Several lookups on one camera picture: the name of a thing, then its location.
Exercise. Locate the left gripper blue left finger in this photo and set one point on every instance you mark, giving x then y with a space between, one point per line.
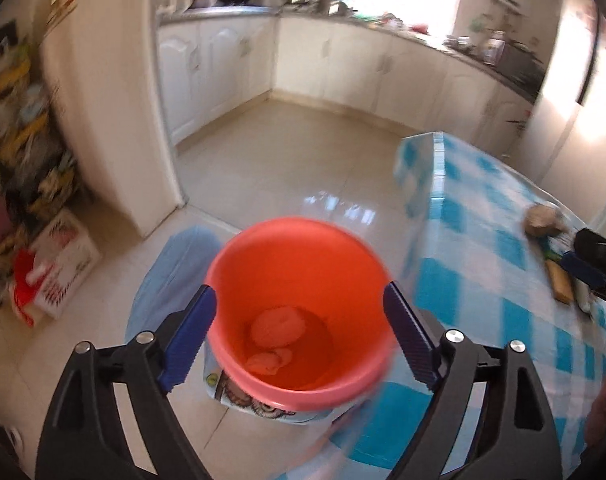
83 435

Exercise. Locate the blue checked tablecloth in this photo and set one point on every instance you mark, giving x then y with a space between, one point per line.
470 264

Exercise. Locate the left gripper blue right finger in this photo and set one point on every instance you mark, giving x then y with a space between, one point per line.
515 436

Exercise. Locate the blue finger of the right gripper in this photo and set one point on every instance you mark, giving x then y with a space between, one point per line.
583 271

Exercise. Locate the white red basket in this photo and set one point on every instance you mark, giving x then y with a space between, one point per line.
47 274

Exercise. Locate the white refrigerator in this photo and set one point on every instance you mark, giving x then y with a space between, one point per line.
563 147

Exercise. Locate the brown potato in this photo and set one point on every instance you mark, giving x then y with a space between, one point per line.
542 220

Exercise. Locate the cluttered yellow storage rack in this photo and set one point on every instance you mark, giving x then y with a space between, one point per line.
38 172

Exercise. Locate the orange plastic bucket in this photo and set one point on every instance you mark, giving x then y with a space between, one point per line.
299 321

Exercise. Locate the blue stool cushion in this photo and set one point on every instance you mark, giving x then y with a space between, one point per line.
173 279

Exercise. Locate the cream kitchen cabinets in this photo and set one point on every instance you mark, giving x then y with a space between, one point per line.
213 61

